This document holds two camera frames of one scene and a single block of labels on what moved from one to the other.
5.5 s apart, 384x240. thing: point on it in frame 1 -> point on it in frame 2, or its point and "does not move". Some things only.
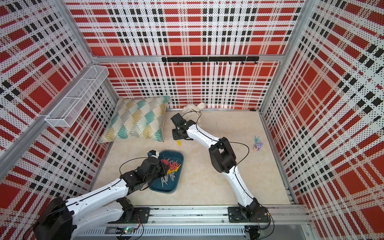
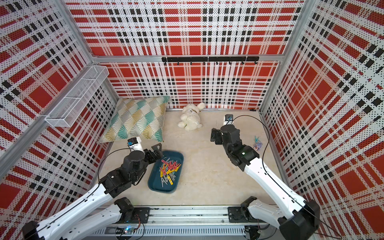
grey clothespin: x=164 y=180 does not move
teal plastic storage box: x=171 y=187 does not move
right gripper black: x=175 y=136 -> x=218 y=132
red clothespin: x=170 y=164 does not move
